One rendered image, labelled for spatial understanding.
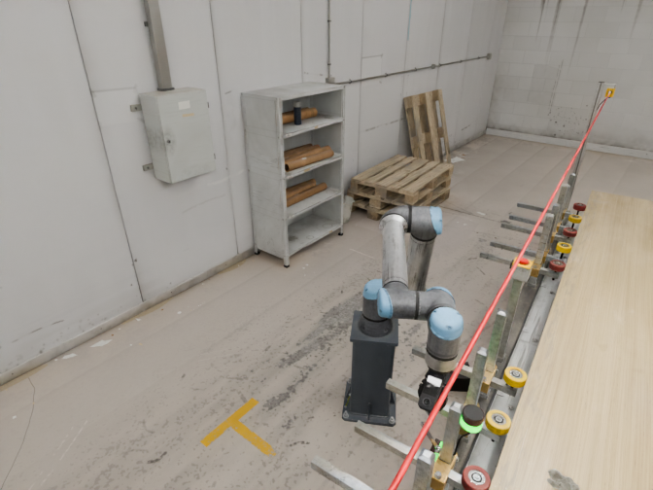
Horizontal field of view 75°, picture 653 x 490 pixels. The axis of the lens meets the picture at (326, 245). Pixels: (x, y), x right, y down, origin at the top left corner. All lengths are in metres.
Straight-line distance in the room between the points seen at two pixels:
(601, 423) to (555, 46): 7.82
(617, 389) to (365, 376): 1.20
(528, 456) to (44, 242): 2.88
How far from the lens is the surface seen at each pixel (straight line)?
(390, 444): 1.57
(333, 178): 4.50
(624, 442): 1.79
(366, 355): 2.40
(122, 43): 3.30
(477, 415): 1.38
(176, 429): 2.83
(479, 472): 1.52
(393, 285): 1.36
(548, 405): 1.79
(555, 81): 9.09
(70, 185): 3.22
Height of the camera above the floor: 2.11
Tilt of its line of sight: 28 degrees down
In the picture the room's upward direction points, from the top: straight up
